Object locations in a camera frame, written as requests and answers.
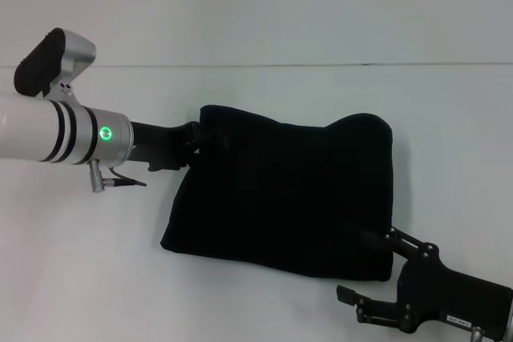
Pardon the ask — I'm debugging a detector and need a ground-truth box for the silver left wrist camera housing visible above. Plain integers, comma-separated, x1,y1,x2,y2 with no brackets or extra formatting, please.
14,27,97,101

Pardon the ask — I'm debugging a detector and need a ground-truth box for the grey cable with red sleeve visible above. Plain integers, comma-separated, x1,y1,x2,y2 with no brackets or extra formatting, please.
102,166,148,188

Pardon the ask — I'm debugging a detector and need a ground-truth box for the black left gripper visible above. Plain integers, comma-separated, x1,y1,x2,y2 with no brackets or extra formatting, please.
127,119,230,173

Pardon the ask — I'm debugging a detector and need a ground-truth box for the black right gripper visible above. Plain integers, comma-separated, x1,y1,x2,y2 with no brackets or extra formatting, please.
336,227,513,338

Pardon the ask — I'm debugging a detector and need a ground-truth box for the black shirt with FREE print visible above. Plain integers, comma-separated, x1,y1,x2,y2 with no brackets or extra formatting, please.
160,104,394,283

